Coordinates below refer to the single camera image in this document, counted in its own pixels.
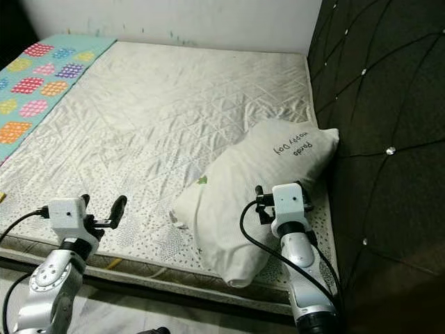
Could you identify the black tufted headboard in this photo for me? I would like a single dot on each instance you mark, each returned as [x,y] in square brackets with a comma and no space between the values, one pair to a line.
[389,83]

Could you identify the beige quilted mattress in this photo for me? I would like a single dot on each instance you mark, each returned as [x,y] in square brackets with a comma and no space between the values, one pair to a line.
[153,118]

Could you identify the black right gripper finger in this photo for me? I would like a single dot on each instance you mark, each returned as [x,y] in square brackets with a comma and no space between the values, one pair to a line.
[259,195]

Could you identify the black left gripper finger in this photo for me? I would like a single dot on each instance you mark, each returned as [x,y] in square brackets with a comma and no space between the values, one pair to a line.
[85,200]
[119,207]

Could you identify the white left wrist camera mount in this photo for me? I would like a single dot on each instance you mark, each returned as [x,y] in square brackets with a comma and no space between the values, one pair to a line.
[68,216]

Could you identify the teal blanket with colourful shapes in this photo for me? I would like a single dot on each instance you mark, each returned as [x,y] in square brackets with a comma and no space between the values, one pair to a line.
[42,83]

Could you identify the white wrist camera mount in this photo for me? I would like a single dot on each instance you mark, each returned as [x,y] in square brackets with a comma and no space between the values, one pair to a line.
[288,200]
[68,216]

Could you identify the white pillow with tree print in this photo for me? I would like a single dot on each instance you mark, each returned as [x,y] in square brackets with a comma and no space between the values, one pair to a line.
[250,181]

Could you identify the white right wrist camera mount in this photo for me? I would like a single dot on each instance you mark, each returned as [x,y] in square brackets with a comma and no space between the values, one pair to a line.
[288,200]

